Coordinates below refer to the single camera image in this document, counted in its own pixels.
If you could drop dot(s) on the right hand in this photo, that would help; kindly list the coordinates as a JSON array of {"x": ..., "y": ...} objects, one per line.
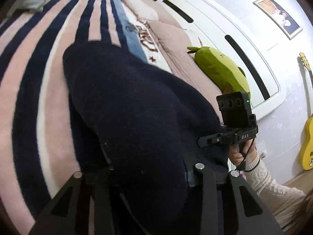
[{"x": 247, "y": 151}]

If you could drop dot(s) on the white headboard with black slots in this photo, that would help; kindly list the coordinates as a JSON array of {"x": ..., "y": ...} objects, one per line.
[{"x": 216, "y": 27}]

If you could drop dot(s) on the pink ribbed quilt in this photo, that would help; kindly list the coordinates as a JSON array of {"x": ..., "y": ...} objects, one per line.
[{"x": 173, "y": 40}]

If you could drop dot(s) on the yellow guitar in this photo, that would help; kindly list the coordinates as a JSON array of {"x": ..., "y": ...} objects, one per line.
[{"x": 305, "y": 155}]

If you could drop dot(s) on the black camera box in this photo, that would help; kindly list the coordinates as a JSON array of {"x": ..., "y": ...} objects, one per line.
[{"x": 236, "y": 110}]

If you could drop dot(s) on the white knit sleeve forearm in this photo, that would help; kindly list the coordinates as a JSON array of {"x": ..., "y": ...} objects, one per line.
[{"x": 282, "y": 201}]

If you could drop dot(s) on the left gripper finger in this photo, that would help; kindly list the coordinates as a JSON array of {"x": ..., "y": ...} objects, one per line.
[{"x": 190, "y": 177}]

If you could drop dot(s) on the striped pink navy blanket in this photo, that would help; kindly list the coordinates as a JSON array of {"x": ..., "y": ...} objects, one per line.
[{"x": 43, "y": 141}]

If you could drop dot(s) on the green avocado plush toy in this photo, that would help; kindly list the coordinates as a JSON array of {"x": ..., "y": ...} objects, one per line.
[{"x": 223, "y": 71}]

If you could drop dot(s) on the framed wall photo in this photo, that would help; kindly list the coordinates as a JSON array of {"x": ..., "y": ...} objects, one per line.
[{"x": 280, "y": 17}]

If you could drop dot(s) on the dark navy garment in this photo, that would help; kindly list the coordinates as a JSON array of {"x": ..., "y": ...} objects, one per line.
[{"x": 145, "y": 120}]

